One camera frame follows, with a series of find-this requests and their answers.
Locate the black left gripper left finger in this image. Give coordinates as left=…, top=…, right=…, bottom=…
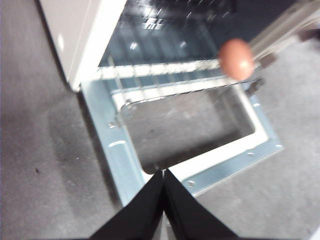
left=88, top=171, right=165, bottom=240

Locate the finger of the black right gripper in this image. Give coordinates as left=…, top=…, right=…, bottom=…
left=207, top=0, right=296, bottom=43

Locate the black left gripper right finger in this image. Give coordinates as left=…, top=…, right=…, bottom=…
left=162, top=168, right=238, bottom=240

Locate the brown egg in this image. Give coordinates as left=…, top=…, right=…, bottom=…
left=218, top=38, right=255, bottom=81

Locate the glass oven door taupe handle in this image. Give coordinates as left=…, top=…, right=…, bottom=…
left=79, top=74, right=285, bottom=205

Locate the cream Toshiba toaster oven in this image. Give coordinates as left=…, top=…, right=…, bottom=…
left=37, top=0, right=320, bottom=93

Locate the metal wire oven rack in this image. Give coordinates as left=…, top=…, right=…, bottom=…
left=96, top=58, right=263, bottom=126

